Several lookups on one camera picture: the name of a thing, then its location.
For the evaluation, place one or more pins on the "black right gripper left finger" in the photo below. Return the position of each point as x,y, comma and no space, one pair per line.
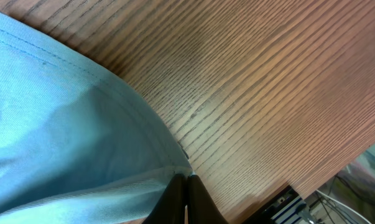
170,209

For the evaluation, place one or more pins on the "light blue t-shirt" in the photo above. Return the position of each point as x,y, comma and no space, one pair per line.
77,143

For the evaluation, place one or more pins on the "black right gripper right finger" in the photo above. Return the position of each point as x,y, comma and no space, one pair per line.
201,207

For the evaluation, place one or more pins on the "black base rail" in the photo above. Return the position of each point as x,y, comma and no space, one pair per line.
287,207

